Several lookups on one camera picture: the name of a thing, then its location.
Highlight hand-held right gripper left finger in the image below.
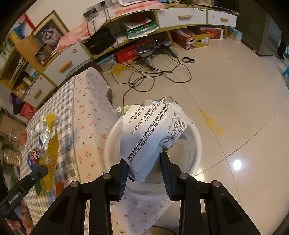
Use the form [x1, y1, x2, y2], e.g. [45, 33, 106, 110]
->
[29, 158, 130, 235]

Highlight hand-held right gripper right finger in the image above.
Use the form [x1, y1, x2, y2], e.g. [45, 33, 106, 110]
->
[159, 152, 262, 235]

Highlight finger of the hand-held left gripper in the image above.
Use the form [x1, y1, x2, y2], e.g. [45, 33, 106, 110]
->
[21, 165, 49, 187]

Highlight yellow snack packet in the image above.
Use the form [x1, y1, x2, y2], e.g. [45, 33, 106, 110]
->
[35, 131, 59, 196]

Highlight white plastic bin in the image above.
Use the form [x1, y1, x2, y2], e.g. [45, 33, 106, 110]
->
[104, 116, 202, 181]

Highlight white printed snack packet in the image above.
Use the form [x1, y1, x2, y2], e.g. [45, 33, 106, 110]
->
[120, 97, 192, 183]

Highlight fruit print bag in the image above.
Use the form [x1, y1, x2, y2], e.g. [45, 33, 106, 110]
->
[6, 202, 35, 235]

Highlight cartoon print packet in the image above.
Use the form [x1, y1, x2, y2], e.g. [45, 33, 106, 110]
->
[27, 147, 45, 170]

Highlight orange packet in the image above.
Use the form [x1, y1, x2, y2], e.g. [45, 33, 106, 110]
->
[55, 181, 68, 197]

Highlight glass jar with nuts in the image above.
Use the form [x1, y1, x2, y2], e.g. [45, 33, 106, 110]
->
[3, 149, 23, 167]

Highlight clear plastic wrapper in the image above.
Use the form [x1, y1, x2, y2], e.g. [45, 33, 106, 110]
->
[38, 125, 57, 151]

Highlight clear jar with orange fruit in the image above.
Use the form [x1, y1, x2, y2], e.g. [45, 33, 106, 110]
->
[8, 127, 28, 150]

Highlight small yellow wrapper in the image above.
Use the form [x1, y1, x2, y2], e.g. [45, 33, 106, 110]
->
[46, 114, 57, 131]

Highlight grey white checked tablecloth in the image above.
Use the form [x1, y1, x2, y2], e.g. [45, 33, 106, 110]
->
[19, 67, 172, 235]

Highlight purple cloth hat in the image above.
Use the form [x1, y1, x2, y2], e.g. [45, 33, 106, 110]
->
[8, 92, 24, 115]

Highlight black chair back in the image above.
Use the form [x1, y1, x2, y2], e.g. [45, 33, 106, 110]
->
[64, 60, 94, 83]

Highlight red flat box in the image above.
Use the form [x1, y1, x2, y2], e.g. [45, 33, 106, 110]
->
[115, 45, 142, 64]

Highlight spare gripper device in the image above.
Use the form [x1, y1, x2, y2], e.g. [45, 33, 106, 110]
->
[134, 44, 157, 67]
[155, 36, 179, 57]

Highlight black box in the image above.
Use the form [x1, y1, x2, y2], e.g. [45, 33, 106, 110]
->
[85, 27, 117, 56]

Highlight cartoon print cardboard box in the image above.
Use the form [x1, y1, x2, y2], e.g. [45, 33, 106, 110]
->
[170, 27, 210, 50]

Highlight framed cat picture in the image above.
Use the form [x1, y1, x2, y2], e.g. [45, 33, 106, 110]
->
[31, 11, 69, 49]

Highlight green white bag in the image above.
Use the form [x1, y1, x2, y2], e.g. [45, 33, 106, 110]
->
[123, 17, 160, 40]

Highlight long yellow white cabinet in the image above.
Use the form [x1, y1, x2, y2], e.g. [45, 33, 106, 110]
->
[0, 3, 240, 109]

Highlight blue plastic crate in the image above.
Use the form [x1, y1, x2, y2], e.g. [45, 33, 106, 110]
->
[282, 65, 289, 91]

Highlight blue picture box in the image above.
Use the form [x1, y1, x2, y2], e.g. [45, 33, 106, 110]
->
[226, 27, 243, 43]

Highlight pink white patterned cloth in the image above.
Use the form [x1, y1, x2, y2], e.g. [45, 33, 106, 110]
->
[108, 0, 166, 17]

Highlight grey metal cabinet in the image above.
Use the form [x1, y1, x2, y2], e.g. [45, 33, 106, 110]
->
[236, 0, 284, 57]

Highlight black television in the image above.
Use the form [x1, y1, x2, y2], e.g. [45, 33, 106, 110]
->
[212, 0, 240, 15]

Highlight black floor cable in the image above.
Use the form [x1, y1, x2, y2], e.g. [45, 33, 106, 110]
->
[110, 56, 192, 109]

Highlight white drawer wooden handle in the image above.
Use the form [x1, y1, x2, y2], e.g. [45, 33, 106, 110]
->
[42, 42, 91, 87]
[23, 75, 57, 108]
[157, 8, 207, 29]
[208, 10, 238, 27]

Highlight red picture white frame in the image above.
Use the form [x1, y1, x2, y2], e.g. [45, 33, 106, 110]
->
[200, 27, 227, 40]

